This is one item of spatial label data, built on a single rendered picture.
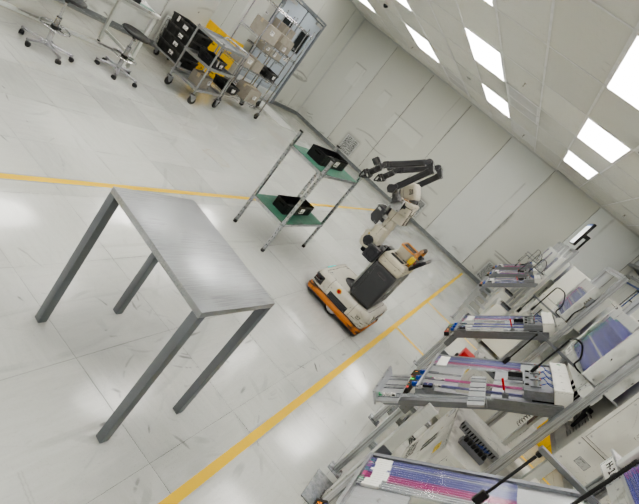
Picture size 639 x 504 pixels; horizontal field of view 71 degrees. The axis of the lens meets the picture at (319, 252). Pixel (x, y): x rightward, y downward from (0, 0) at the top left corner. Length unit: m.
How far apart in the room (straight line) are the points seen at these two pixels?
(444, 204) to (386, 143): 2.14
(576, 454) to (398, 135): 9.94
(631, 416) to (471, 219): 9.01
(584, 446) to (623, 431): 0.18
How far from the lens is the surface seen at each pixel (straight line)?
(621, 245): 11.35
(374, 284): 4.03
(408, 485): 1.73
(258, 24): 8.12
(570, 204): 11.23
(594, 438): 2.60
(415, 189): 4.09
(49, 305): 2.41
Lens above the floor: 1.73
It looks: 19 degrees down
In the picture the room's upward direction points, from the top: 40 degrees clockwise
